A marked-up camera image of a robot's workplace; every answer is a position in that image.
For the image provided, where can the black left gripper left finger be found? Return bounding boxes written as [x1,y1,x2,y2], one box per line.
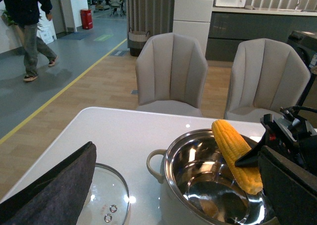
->
[0,142,97,225]

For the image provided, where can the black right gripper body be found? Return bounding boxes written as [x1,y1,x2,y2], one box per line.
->
[260,114,317,172]

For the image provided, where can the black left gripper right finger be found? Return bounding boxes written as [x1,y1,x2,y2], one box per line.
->
[258,146,317,225]

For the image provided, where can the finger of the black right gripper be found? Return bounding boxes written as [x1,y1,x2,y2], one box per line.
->
[235,134,266,168]

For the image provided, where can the yellow corn cob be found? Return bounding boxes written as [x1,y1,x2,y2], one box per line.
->
[211,119,263,195]

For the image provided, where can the glass pot lid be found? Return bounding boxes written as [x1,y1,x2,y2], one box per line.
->
[77,163,130,225]

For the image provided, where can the cream electric cooking pot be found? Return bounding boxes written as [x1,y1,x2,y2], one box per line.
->
[147,128,279,225]

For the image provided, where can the right beige upholstered chair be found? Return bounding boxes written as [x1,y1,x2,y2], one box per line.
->
[224,38,311,123]

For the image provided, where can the beige upholstered chair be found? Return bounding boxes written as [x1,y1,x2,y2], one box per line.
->
[136,33,208,117]
[224,38,311,123]

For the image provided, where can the black washing machine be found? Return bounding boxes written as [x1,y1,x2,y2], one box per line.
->
[287,30,317,107]

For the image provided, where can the left beige upholstered chair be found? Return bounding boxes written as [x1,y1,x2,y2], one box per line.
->
[136,33,208,117]

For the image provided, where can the dark grey kitchen counter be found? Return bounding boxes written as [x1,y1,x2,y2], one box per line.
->
[206,7,317,61]

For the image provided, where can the white tall cabinet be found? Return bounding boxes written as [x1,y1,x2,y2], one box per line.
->
[172,0,214,54]

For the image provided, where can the woven laundry basket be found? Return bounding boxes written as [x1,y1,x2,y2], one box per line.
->
[128,27,151,56]

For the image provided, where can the white sign board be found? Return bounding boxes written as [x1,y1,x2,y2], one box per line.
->
[37,9,57,44]

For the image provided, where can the red fire extinguisher box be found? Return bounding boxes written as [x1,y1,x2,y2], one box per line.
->
[80,9,93,29]

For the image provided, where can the grey curtain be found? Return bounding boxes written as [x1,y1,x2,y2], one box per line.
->
[126,0,174,37]

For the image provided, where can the walking person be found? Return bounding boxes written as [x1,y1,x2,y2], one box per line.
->
[1,0,58,82]

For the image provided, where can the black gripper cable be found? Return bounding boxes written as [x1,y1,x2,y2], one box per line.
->
[279,106,317,116]

